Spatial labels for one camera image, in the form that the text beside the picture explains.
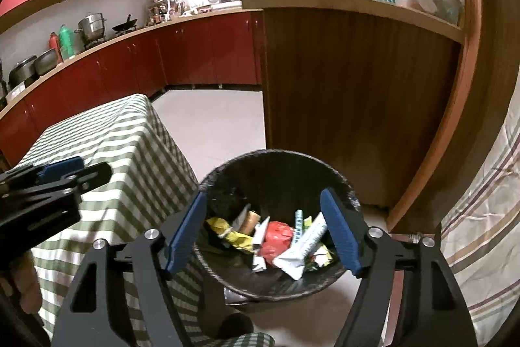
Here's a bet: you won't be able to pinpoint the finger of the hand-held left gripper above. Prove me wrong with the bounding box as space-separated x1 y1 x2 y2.
0 162 113 250
0 157 85 193

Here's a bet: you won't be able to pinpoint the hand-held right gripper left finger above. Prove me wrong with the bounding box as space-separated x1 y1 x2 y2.
51 192 209 347

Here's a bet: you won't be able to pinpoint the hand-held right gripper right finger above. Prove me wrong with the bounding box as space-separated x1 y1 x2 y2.
319 188 478 347

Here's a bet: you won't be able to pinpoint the green white wrapper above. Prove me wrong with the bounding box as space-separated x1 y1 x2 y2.
305 241 334 271

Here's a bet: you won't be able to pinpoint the white printed squeezed tube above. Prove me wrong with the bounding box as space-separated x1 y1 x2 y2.
273 211 328 281

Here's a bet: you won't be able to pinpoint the white tube with teal cap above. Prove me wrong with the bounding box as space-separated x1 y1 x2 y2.
293 209 305 248

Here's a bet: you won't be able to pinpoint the yellow wrapper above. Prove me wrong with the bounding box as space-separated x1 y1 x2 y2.
205 217 253 252

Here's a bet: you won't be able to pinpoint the orange plastic bag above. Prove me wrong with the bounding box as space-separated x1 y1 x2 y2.
260 221 299 263

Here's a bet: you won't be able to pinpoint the orange yellow can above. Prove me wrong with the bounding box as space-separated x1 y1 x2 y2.
239 210 261 236

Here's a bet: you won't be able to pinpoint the black trash bin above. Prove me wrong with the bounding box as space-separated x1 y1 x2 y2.
195 149 362 303

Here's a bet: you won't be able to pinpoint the person's left hand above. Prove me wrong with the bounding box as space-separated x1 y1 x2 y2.
11 253 42 314

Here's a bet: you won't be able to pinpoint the green white checkered tablecloth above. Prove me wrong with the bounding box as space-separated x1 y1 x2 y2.
16 94 277 347

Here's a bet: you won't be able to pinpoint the steel pots on counter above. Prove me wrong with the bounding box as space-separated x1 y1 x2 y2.
8 56 38 88

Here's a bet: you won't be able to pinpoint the steel basin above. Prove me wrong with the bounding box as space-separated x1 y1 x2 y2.
34 48 60 76

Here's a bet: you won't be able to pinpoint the red thermos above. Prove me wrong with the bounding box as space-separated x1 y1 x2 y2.
49 32 64 64

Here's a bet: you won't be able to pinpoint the green thermos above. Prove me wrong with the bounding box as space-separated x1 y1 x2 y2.
59 24 76 59

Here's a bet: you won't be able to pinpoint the brown wooden counter partition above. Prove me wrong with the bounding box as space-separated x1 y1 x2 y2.
239 0 520 234

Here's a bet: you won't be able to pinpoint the steel stock pot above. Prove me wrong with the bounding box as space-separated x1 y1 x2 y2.
77 13 108 46

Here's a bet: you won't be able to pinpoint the striped blanket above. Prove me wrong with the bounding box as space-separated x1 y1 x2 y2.
441 115 520 347

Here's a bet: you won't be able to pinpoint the black wok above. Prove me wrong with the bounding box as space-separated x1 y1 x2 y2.
111 14 139 35

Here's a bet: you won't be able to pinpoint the red base kitchen cabinets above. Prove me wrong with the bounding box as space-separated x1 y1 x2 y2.
0 9 266 169

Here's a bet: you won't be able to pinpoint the row of spice bottles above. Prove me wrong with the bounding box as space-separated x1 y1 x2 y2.
148 0 192 25

